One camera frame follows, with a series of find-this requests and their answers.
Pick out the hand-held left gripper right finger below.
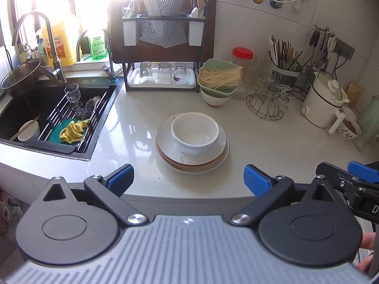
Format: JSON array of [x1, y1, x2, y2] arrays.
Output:
[[230, 164, 344, 225]]

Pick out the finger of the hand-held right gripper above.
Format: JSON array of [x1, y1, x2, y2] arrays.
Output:
[[348, 161, 379, 184], [316, 161, 359, 194]]

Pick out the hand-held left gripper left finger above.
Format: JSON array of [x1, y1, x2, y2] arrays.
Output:
[[35, 164, 149, 226]]

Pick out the pink flower deep plate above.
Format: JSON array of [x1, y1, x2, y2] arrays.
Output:
[[154, 115, 230, 175]]

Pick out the grey leaf print plate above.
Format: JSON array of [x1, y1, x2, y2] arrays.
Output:
[[156, 113, 228, 165]]

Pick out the grey flower print plate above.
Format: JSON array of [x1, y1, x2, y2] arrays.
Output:
[[154, 136, 227, 169]]

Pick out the translucent plastic bowl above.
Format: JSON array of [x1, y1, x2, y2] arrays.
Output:
[[171, 112, 220, 157]]

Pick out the person's right hand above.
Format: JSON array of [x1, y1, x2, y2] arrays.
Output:
[[357, 232, 376, 273]]

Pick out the floral print mug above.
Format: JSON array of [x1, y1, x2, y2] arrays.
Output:
[[338, 106, 362, 141]]

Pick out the yellow cloth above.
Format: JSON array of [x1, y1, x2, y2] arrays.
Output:
[[59, 120, 90, 144]]

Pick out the white electric pot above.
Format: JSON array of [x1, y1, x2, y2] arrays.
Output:
[[301, 71, 350, 135]]

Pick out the roll-up sink rack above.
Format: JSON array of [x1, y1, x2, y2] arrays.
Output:
[[28, 90, 117, 154]]

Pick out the green silicone mat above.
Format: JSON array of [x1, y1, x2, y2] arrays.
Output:
[[49, 118, 89, 145]]

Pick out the yellow sponge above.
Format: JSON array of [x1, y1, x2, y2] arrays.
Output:
[[346, 83, 363, 102]]

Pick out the scrub brush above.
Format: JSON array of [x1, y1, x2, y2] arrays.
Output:
[[74, 96, 103, 119]]

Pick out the clear hanging glass cup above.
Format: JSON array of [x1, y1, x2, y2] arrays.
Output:
[[277, 84, 292, 117], [257, 71, 277, 93]]

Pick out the white footed bowl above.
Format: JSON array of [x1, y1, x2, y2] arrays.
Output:
[[201, 89, 233, 107]]

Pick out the wine glass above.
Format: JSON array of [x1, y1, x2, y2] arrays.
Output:
[[63, 83, 83, 110]]

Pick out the small white bowl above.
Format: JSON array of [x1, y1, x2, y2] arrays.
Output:
[[18, 120, 40, 142]]

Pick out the white drain tray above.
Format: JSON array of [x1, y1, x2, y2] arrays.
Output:
[[129, 67, 197, 89]]

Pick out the wooden chopsticks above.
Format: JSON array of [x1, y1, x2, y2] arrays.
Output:
[[9, 115, 42, 141]]

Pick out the dried noodles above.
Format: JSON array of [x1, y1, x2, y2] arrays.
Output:
[[198, 67, 243, 90]]

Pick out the small steel faucet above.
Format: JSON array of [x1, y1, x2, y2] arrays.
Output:
[[76, 28, 117, 81]]

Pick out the plastic bag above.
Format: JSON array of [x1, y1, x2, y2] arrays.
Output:
[[0, 192, 23, 237]]

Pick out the black sink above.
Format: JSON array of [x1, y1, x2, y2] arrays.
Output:
[[0, 77, 125, 162]]

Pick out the glass jar red lid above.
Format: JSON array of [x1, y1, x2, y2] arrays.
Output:
[[231, 47, 258, 99]]

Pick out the green detergent bottle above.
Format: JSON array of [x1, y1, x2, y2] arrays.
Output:
[[89, 34, 108, 60]]

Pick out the bundle of chopsticks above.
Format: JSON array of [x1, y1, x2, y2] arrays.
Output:
[[268, 35, 304, 67]]

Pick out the tall steel faucet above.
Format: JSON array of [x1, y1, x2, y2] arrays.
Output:
[[12, 11, 67, 85]]

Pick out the black hanging utensil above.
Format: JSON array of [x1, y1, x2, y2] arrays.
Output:
[[308, 31, 320, 54]]

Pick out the yellow detergent bottle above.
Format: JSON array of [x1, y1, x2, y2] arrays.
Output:
[[41, 19, 79, 66]]

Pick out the steel pot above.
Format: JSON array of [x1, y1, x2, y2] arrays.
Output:
[[0, 58, 55, 98]]

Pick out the white utensil cup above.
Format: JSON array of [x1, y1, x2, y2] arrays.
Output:
[[188, 18, 206, 46], [123, 18, 142, 46]]

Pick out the textured steel cutting board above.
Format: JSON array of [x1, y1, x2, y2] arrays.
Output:
[[139, 0, 188, 48]]

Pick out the black dish rack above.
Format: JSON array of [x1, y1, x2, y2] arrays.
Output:
[[109, 0, 217, 93]]

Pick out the white plastic utensil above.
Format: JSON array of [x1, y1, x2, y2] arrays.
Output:
[[122, 1, 141, 18]]

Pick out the wire cup rack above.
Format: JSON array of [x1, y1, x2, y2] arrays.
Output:
[[246, 71, 292, 121]]

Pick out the white handled scissors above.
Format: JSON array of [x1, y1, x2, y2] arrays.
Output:
[[326, 35, 336, 58]]

